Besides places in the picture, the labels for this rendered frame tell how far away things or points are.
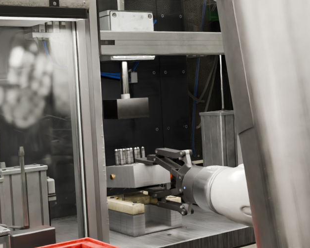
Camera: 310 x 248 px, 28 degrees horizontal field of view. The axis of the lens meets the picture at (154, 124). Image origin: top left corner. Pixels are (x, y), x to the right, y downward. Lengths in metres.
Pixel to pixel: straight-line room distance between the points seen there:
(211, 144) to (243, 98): 0.98
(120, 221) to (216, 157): 0.33
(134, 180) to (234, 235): 0.25
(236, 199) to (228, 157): 0.49
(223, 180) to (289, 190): 0.54
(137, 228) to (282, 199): 0.79
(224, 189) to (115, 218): 0.37
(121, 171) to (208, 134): 0.30
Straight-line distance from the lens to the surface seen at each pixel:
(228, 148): 1.56
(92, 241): 1.08
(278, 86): 0.59
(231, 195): 1.09
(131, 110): 1.40
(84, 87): 1.13
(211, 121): 1.57
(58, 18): 1.09
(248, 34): 0.61
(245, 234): 1.39
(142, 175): 1.35
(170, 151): 1.27
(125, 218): 1.35
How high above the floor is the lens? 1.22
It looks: 3 degrees down
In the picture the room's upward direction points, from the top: 3 degrees counter-clockwise
